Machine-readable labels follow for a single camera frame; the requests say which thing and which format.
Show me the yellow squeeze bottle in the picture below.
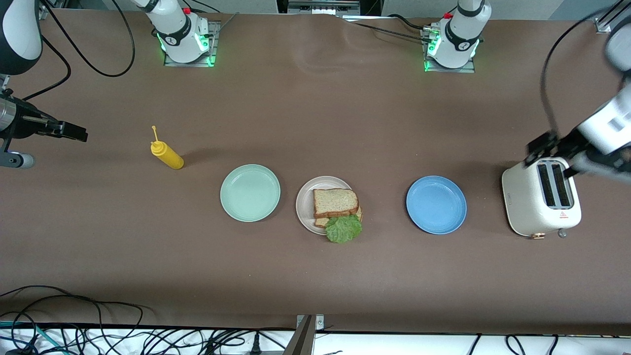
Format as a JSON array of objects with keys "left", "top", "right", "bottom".
[{"left": 151, "top": 125, "right": 185, "bottom": 170}]

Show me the brown bread slice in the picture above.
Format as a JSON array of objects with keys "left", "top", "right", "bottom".
[
  {"left": 315, "top": 205, "right": 363, "bottom": 228},
  {"left": 313, "top": 188, "right": 359, "bottom": 219}
]

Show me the green lettuce leaf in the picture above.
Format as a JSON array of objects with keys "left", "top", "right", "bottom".
[{"left": 325, "top": 214, "right": 363, "bottom": 244}]

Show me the blue plate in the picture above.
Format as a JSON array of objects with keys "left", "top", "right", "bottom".
[{"left": 406, "top": 176, "right": 467, "bottom": 235}]

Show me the green plate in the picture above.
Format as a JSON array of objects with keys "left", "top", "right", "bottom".
[{"left": 220, "top": 164, "right": 281, "bottom": 223}]

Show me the beige plate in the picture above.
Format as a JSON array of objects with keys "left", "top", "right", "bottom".
[{"left": 296, "top": 176, "right": 353, "bottom": 236}]

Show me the white toaster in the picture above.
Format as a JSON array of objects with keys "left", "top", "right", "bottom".
[{"left": 502, "top": 157, "right": 582, "bottom": 240}]

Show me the black metal rack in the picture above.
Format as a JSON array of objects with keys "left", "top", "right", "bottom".
[{"left": 276, "top": 0, "right": 383, "bottom": 16}]

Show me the grey metal beam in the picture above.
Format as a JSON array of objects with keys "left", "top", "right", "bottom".
[{"left": 282, "top": 316, "right": 316, "bottom": 355}]

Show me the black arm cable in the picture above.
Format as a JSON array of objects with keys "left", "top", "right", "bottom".
[
  {"left": 42, "top": 0, "right": 136, "bottom": 77},
  {"left": 22, "top": 47, "right": 71, "bottom": 102},
  {"left": 345, "top": 14, "right": 430, "bottom": 43},
  {"left": 540, "top": 7, "right": 631, "bottom": 139}
]

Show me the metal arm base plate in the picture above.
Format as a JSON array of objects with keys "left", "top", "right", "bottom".
[
  {"left": 423, "top": 27, "right": 476, "bottom": 73},
  {"left": 164, "top": 21, "right": 220, "bottom": 68}
]

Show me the aluminium frame rail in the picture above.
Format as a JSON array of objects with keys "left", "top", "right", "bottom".
[{"left": 594, "top": 0, "right": 631, "bottom": 34}]

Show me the teal cable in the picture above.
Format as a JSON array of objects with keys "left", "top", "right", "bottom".
[{"left": 0, "top": 320, "right": 57, "bottom": 355}]

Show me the grey metal bracket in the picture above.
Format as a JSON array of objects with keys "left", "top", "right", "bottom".
[{"left": 296, "top": 314, "right": 325, "bottom": 330}]

